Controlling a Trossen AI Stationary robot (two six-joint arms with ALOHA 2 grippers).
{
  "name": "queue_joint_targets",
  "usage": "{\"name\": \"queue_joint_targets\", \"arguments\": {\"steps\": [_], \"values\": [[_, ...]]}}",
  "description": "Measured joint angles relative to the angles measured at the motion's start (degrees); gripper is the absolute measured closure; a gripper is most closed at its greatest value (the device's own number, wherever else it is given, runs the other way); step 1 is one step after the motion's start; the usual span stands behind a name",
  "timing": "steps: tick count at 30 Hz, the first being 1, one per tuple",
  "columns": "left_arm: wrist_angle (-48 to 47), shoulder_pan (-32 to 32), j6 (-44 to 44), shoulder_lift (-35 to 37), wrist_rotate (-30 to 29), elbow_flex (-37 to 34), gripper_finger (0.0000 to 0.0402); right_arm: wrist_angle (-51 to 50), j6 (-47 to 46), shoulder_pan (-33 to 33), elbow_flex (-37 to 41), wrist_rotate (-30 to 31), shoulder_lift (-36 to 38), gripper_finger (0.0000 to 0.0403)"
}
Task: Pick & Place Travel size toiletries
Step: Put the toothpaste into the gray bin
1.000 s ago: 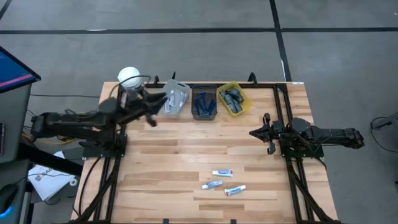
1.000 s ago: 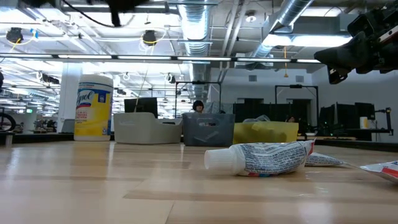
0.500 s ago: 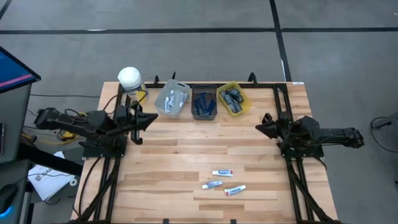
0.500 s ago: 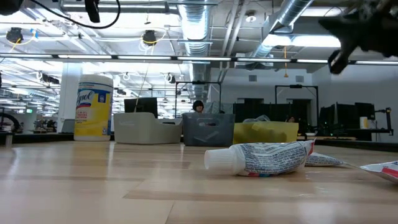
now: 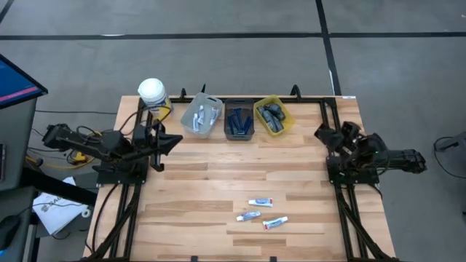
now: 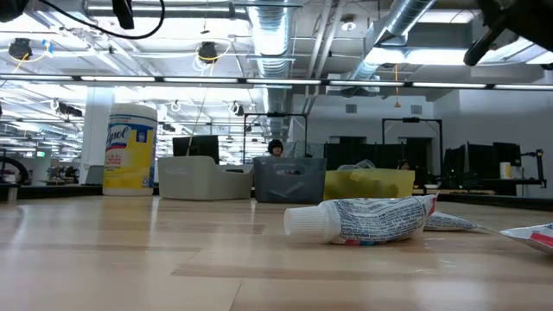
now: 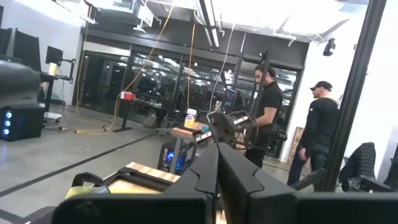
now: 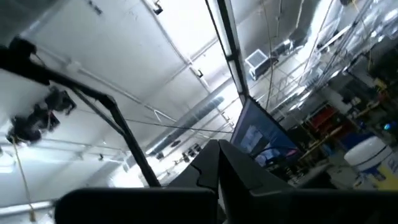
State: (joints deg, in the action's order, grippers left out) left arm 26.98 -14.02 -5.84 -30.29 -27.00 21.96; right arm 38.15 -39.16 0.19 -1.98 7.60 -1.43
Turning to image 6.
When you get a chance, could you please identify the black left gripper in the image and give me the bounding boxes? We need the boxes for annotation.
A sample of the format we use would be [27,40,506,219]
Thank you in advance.
[111,0,136,30]

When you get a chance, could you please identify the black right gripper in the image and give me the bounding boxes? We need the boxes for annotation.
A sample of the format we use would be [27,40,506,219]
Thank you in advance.
[463,0,524,66]

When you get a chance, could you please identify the white toothpaste tube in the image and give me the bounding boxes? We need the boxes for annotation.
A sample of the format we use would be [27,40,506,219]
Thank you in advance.
[283,194,439,247]
[424,210,479,232]
[498,221,553,256]

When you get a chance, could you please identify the long ceiling light strip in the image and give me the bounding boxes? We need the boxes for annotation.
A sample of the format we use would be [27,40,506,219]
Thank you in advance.
[0,73,553,91]

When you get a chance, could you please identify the yellow ceiling pendant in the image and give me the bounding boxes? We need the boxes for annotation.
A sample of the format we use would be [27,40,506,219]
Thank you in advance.
[393,64,402,109]

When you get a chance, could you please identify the black computer monitor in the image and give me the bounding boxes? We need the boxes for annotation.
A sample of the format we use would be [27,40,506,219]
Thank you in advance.
[172,134,220,165]
[493,141,523,168]
[443,144,467,176]
[467,143,494,180]

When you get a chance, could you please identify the Lysol wipes canister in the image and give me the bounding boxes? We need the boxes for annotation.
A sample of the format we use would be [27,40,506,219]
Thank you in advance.
[102,102,159,197]

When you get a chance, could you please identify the black standing desk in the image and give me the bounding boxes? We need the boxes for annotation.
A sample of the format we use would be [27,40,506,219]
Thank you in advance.
[414,176,548,196]

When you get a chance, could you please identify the grey laptop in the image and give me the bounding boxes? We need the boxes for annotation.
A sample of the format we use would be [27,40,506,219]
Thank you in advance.
[84,164,105,186]

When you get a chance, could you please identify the black partition panels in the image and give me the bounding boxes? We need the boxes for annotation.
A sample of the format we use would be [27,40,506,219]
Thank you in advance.
[323,136,433,170]

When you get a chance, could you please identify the white plastic bin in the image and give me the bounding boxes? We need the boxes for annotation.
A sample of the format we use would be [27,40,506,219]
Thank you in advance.
[157,155,256,201]

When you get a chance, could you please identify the yellow plastic bin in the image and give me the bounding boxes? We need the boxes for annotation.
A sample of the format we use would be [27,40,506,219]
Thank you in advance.
[323,168,417,201]

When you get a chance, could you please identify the grey plastic bin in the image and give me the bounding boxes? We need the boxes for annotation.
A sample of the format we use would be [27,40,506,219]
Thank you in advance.
[253,156,327,205]

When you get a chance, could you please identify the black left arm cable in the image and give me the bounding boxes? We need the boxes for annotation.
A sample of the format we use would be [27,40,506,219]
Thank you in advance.
[38,0,167,41]

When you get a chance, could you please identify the silver ceiling duct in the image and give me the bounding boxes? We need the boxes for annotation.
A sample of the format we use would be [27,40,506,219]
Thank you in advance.
[248,0,299,143]
[345,0,437,83]

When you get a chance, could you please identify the black ceiling camera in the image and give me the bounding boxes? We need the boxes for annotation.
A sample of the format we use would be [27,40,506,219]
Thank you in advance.
[196,40,220,65]

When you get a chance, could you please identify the black station frame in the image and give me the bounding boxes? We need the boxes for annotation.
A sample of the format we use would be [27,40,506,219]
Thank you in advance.
[243,111,308,159]
[381,116,444,159]

